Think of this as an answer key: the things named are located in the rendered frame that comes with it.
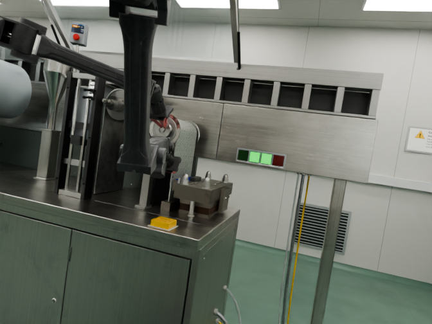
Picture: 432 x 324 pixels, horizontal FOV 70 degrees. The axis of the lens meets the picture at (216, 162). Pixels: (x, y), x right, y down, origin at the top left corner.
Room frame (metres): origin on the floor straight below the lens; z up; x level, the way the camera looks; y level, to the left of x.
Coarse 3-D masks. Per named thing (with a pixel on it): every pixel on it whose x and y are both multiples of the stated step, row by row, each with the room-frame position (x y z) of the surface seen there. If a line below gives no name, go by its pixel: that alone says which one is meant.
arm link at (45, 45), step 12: (36, 24) 0.89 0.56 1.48; (36, 48) 0.93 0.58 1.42; (48, 48) 0.91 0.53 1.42; (60, 48) 0.93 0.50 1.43; (36, 60) 0.90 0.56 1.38; (60, 60) 0.94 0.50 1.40; (72, 60) 0.95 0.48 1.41; (84, 60) 0.97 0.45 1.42; (96, 60) 1.00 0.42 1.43; (96, 72) 1.00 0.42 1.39; (108, 72) 1.02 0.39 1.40; (120, 72) 1.05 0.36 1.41; (120, 84) 1.05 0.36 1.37
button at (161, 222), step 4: (160, 216) 1.14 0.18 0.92; (152, 220) 1.07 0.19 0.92; (156, 220) 1.07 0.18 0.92; (160, 220) 1.07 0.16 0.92; (164, 220) 1.08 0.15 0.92; (168, 220) 1.09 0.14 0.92; (172, 220) 1.10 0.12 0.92; (176, 220) 1.12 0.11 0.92; (152, 224) 1.07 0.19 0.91; (156, 224) 1.07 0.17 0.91; (160, 224) 1.06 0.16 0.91; (164, 224) 1.06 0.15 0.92; (168, 224) 1.06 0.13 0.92; (172, 224) 1.09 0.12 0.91; (164, 228) 1.06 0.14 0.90; (168, 228) 1.06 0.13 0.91
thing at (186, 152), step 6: (180, 144) 1.39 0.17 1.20; (180, 150) 1.40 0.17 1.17; (186, 150) 1.48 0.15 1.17; (192, 150) 1.55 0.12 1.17; (180, 156) 1.41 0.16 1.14; (186, 156) 1.49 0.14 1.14; (192, 156) 1.56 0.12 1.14; (186, 162) 1.50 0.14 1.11; (192, 162) 1.57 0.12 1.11; (180, 168) 1.43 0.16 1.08; (186, 168) 1.51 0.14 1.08; (174, 174) 1.38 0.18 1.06; (180, 174) 1.44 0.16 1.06
